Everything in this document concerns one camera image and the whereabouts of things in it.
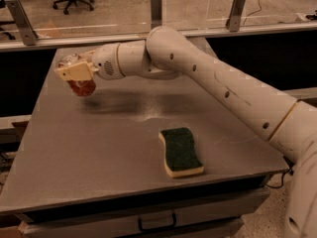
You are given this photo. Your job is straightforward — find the green and yellow sponge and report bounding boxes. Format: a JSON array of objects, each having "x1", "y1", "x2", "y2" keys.
[{"x1": 158, "y1": 128, "x2": 204, "y2": 179}]

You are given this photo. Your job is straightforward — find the right metal railing bracket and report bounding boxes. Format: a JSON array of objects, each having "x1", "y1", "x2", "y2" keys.
[{"x1": 226, "y1": 0, "x2": 246, "y2": 32}]

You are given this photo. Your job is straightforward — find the left metal railing bracket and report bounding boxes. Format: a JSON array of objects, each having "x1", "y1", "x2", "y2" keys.
[{"x1": 5, "y1": 0, "x2": 38, "y2": 46}]

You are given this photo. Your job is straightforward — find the metal railing bar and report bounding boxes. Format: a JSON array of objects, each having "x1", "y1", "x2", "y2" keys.
[{"x1": 0, "y1": 21, "x2": 317, "y2": 53}]

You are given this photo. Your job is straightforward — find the metal railing bracket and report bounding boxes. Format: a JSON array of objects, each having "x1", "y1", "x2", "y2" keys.
[
  {"x1": 226, "y1": 0, "x2": 246, "y2": 32},
  {"x1": 151, "y1": 0, "x2": 162, "y2": 28},
  {"x1": 5, "y1": 0, "x2": 38, "y2": 46}
]

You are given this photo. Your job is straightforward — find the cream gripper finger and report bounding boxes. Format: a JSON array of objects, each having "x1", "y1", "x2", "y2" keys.
[{"x1": 54, "y1": 61, "x2": 94, "y2": 81}]

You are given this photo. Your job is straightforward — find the red coke can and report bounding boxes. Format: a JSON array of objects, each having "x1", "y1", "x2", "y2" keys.
[{"x1": 57, "y1": 54, "x2": 96, "y2": 97}]

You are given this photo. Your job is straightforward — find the middle metal railing bracket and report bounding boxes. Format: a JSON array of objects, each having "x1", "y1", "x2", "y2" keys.
[{"x1": 151, "y1": 0, "x2": 162, "y2": 28}]

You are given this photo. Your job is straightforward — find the black floor cable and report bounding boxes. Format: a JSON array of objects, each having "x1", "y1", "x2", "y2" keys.
[{"x1": 265, "y1": 156, "x2": 295, "y2": 190}]

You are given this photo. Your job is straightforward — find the grey drawer with black handle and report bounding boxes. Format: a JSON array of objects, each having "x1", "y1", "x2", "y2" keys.
[{"x1": 20, "y1": 187, "x2": 269, "y2": 238}]

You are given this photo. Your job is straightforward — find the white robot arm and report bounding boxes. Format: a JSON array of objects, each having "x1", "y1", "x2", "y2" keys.
[{"x1": 55, "y1": 26, "x2": 317, "y2": 238}]

